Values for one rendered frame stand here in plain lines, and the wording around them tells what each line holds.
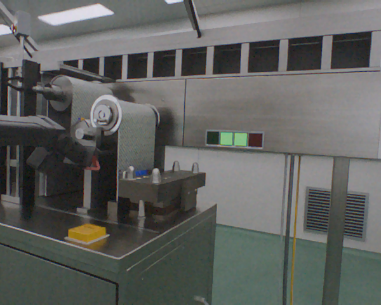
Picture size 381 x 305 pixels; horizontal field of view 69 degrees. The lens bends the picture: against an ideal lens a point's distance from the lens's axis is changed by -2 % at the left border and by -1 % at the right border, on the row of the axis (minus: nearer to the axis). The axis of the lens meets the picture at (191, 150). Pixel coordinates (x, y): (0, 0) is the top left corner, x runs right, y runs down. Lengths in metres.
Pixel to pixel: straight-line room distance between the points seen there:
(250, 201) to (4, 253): 2.95
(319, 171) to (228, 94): 2.41
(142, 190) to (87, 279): 0.30
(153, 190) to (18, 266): 0.47
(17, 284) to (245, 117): 0.97
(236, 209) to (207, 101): 2.60
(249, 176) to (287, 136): 2.48
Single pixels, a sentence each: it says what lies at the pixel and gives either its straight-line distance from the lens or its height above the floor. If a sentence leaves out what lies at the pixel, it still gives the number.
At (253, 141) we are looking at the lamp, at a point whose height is 1.18.
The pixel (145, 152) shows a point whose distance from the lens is 1.18.
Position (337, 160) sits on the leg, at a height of 1.12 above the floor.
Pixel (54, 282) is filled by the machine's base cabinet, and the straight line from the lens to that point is 0.95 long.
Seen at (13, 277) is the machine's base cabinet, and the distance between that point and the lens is 1.10.
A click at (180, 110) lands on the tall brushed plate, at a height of 1.30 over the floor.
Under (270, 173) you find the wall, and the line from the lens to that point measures 3.52.
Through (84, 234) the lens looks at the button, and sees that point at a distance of 0.80.
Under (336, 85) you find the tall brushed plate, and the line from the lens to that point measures 1.14.
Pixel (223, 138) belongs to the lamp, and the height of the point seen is 1.18.
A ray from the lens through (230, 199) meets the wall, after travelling 3.69.
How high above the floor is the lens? 1.19
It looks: 3 degrees down
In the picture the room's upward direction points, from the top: 3 degrees clockwise
